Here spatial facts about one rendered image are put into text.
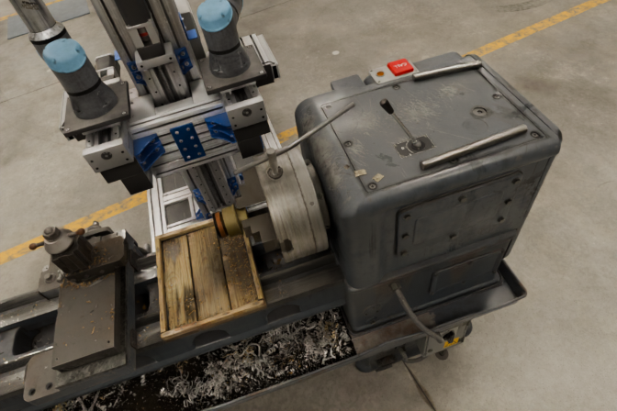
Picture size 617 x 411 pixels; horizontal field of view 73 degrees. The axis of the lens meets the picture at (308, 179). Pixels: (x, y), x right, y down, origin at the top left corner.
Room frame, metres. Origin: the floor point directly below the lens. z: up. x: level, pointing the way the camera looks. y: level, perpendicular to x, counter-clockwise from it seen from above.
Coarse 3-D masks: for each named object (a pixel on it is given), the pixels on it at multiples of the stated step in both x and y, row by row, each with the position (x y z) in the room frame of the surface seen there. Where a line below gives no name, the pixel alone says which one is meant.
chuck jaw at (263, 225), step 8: (256, 216) 0.70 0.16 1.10; (264, 216) 0.70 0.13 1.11; (248, 224) 0.68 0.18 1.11; (256, 224) 0.67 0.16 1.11; (264, 224) 0.66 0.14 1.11; (272, 224) 0.66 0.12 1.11; (248, 232) 0.66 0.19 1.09; (256, 232) 0.64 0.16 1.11; (264, 232) 0.63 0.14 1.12; (272, 232) 0.63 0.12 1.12; (256, 240) 0.64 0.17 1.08; (264, 240) 0.61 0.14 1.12; (272, 240) 0.60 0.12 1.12; (288, 240) 0.60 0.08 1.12; (264, 248) 0.60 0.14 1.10; (272, 248) 0.60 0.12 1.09; (288, 248) 0.59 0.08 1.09
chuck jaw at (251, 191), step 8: (248, 176) 0.79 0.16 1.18; (256, 176) 0.79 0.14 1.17; (240, 184) 0.79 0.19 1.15; (248, 184) 0.77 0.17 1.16; (256, 184) 0.77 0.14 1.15; (248, 192) 0.76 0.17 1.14; (256, 192) 0.76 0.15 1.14; (240, 200) 0.74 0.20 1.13; (248, 200) 0.74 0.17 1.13; (256, 200) 0.74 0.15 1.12; (264, 200) 0.74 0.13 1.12
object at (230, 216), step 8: (224, 208) 0.74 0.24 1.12; (232, 208) 0.72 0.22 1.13; (240, 208) 0.73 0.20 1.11; (216, 216) 0.72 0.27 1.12; (224, 216) 0.71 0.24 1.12; (232, 216) 0.71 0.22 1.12; (240, 216) 0.71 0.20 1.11; (248, 216) 0.74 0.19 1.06; (216, 224) 0.69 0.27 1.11; (224, 224) 0.69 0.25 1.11; (232, 224) 0.69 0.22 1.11; (240, 224) 0.69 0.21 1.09; (224, 232) 0.68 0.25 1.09; (232, 232) 0.68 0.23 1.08; (240, 232) 0.68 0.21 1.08
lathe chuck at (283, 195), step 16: (256, 160) 0.79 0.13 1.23; (288, 160) 0.76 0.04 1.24; (288, 176) 0.71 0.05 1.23; (272, 192) 0.67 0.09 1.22; (288, 192) 0.67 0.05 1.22; (272, 208) 0.64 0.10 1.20; (288, 208) 0.64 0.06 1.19; (304, 208) 0.63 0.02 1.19; (288, 224) 0.61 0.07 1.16; (304, 224) 0.61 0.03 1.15; (304, 240) 0.59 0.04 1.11; (288, 256) 0.58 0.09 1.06; (304, 256) 0.60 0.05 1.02
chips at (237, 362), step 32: (320, 320) 0.60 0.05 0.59; (224, 352) 0.56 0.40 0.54; (256, 352) 0.54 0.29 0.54; (288, 352) 0.51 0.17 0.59; (320, 352) 0.49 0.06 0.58; (352, 352) 0.48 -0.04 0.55; (128, 384) 0.52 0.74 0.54; (160, 384) 0.50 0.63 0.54; (192, 384) 0.47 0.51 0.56; (224, 384) 0.45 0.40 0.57; (256, 384) 0.43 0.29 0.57
